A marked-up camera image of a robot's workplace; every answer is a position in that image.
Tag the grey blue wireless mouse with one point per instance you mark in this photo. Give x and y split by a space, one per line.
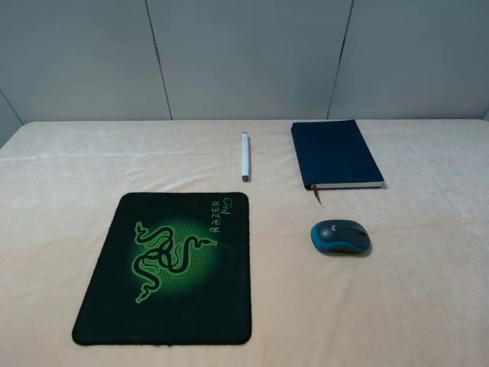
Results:
340 237

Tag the white marker pen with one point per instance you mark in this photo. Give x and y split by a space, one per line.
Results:
245 157

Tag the dark blue notebook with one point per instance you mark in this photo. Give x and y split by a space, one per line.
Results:
334 155

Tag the black green Razer mouse pad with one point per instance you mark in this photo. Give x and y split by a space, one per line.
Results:
174 270

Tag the brown ribbon bookmark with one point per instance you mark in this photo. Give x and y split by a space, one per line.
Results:
316 194

